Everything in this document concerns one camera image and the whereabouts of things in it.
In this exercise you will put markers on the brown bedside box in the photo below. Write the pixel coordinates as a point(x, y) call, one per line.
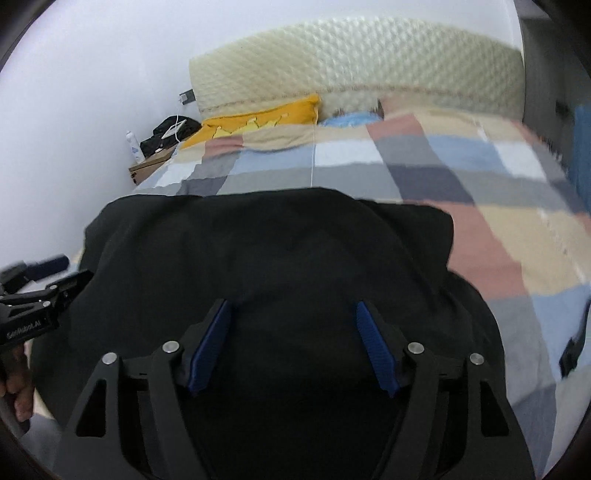
point(150, 167)

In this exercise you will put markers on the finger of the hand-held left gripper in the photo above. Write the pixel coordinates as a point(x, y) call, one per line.
point(48, 266)
point(69, 286)

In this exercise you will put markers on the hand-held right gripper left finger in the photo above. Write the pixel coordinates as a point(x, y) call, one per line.
point(207, 350)

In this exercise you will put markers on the grey and white wardrobe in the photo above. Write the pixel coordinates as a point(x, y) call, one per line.
point(549, 69)

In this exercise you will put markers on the person's left hand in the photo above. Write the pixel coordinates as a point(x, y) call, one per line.
point(21, 387)

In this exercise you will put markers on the blue chair cover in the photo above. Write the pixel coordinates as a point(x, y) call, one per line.
point(581, 147)

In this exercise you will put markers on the white spray bottle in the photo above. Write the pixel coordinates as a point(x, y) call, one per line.
point(134, 147)

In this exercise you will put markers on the light blue cloth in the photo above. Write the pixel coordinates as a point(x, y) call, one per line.
point(351, 120)

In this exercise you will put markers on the black puffer jacket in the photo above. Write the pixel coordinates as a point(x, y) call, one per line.
point(277, 258)

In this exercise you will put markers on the plaid pastel duvet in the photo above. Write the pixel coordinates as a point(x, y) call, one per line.
point(461, 175)

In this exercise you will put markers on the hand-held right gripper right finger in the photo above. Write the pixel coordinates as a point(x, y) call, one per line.
point(376, 350)

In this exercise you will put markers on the yellow pillow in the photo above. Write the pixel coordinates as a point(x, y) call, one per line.
point(258, 117)

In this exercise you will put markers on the quilted cream headboard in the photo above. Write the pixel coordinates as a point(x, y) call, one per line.
point(360, 60)

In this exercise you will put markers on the black bag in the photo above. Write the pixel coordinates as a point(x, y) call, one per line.
point(154, 141)

